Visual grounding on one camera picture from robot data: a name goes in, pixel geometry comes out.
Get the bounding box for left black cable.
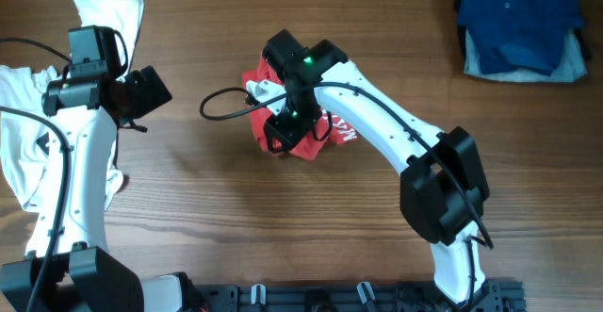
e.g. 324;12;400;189
0;28;131;312

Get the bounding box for red t-shirt white print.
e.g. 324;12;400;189
242;58;358;161

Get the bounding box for white t-shirt black logo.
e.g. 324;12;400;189
1;0;144;213

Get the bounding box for black cable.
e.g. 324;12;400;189
198;81;495;311
0;28;131;312

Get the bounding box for folded light grey garment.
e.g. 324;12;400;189
463;0;589;85

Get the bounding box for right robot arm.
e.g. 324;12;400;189
262;30;493;310

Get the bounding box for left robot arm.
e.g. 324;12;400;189
1;25;190;311

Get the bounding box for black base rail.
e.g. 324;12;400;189
197;279;528;312

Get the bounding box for right black cable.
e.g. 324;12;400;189
198;81;495;311

